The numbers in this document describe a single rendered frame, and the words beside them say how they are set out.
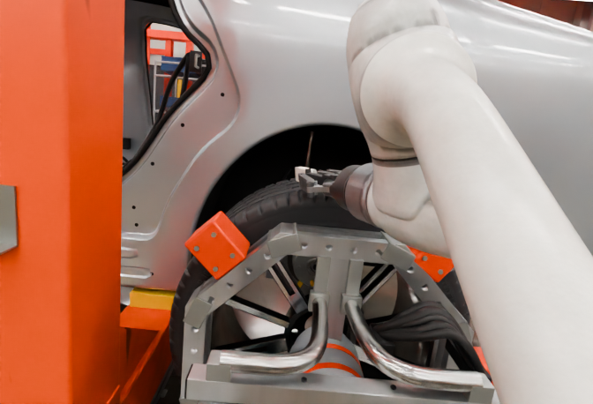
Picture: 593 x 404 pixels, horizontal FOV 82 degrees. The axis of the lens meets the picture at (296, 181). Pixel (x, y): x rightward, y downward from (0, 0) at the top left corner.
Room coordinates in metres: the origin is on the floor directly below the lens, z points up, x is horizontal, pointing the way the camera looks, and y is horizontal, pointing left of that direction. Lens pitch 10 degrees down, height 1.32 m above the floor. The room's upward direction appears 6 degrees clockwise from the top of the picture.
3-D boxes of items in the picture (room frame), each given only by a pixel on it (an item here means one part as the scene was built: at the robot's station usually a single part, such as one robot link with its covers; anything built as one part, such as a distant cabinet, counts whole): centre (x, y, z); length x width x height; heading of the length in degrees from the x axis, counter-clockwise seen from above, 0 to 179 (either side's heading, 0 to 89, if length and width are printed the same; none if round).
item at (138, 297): (1.04, 0.42, 0.71); 0.14 x 0.14 x 0.05; 2
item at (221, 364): (0.48, 0.00, 1.03); 0.19 x 0.18 x 0.11; 2
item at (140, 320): (0.87, 0.41, 0.69); 0.52 x 0.17 x 0.35; 2
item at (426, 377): (0.48, -0.19, 1.03); 0.19 x 0.18 x 0.11; 2
